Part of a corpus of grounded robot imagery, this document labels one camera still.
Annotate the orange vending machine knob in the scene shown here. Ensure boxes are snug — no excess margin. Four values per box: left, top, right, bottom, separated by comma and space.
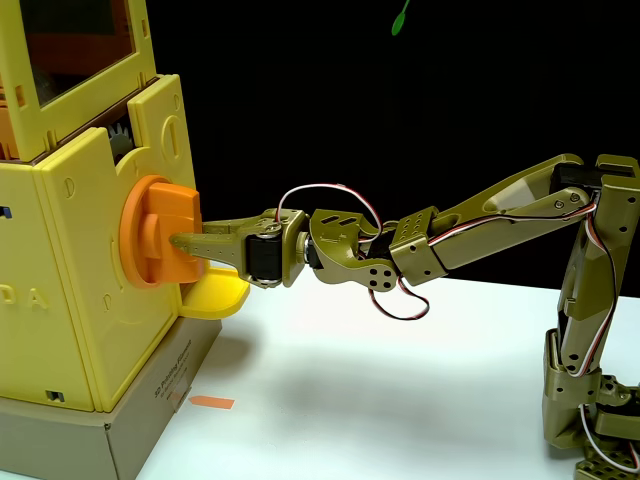
118, 174, 205, 290

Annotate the white gear in machine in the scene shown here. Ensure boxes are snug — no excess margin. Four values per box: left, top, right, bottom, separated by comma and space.
107, 122, 136, 164

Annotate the yellow plastic vending machine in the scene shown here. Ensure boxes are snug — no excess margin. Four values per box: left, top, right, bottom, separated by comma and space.
0, 0, 201, 414

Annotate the yellow dispensing tray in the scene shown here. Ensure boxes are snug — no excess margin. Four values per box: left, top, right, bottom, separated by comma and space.
178, 266, 251, 321

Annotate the orange tape arrow marker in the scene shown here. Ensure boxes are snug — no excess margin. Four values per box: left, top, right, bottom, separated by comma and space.
187, 394, 236, 411

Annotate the brown cardboard box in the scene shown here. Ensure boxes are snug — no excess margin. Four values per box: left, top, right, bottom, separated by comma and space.
0, 314, 224, 480

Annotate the green leaf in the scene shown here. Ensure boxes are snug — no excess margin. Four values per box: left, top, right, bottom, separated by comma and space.
390, 0, 412, 37

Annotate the gripper servo cable loop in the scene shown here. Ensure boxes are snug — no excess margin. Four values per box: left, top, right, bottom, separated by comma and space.
276, 182, 385, 240

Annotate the wrist servo cable loop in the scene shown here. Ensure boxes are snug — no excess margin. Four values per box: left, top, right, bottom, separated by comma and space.
368, 274, 431, 322

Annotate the base servo cable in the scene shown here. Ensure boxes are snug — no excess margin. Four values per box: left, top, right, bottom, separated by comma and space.
577, 403, 640, 474

